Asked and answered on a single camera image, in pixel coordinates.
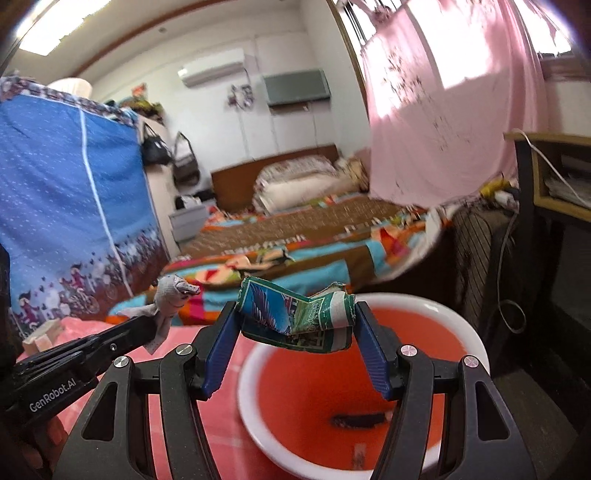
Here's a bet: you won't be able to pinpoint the colourful clutter pile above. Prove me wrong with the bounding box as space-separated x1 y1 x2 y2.
124 83 165 121

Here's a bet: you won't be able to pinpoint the white round box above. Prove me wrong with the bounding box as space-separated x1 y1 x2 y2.
46 76 94 101

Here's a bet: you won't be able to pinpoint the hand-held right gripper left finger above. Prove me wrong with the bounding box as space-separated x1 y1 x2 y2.
53 300 243 480

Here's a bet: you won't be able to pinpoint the dark striped cloth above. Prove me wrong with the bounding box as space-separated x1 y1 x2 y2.
454 204 514 334

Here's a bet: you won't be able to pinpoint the pillows on bed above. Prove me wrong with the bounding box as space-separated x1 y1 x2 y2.
253 155 339 195

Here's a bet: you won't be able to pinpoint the bed with colourful blanket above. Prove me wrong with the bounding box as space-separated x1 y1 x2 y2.
107 188 456 325

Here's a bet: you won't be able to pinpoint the wooden headboard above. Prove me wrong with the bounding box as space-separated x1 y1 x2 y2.
211 143 341 214

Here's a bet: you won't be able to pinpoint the person's left hand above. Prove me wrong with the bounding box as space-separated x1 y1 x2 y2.
21 411 70 474

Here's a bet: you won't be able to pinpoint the wooden desk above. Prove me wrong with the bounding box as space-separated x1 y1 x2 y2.
502 131 591 326

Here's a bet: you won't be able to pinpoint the pink curtain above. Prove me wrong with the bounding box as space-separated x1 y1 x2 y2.
336 0 574 207

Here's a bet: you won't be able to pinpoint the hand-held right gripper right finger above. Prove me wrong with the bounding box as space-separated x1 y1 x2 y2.
351 300 539 480

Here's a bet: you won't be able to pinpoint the grey nightstand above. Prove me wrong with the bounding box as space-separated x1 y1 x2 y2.
168 203 209 244

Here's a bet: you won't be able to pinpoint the pale patterned pillow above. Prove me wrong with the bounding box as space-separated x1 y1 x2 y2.
334 156 371 193

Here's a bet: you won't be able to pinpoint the white cable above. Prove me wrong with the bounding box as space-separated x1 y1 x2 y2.
495 128 568 334

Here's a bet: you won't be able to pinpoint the brown grey handbag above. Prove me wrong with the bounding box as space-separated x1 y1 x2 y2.
172 131 201 186

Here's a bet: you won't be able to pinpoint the blue printed fabric wardrobe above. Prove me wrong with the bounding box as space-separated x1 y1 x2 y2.
0 75 182 339

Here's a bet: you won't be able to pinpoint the yellow object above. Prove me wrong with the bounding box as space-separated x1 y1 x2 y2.
480 179 514 199

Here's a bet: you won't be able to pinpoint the grey tissue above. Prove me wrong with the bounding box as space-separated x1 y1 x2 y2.
108 274 202 354

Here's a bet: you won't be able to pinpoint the white air conditioner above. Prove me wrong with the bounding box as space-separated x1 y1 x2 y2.
177 48 247 88

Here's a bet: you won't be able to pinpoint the stack of papers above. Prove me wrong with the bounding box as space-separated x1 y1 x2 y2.
544 157 591 209

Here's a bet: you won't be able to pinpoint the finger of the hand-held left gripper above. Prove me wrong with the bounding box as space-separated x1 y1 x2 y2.
13 315 163 385

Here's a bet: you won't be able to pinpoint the black handbag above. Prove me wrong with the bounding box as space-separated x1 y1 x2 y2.
140 122 173 167

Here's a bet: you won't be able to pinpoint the white cabinet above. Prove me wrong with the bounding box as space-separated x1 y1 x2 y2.
137 115 182 260

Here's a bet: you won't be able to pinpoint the red basin with white rim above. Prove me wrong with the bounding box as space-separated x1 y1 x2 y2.
238 292 492 479

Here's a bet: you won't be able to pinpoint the wall ornament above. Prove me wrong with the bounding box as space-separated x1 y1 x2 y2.
228 84 255 111

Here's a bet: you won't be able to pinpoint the blue green packet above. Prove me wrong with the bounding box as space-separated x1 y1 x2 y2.
236 276 357 354

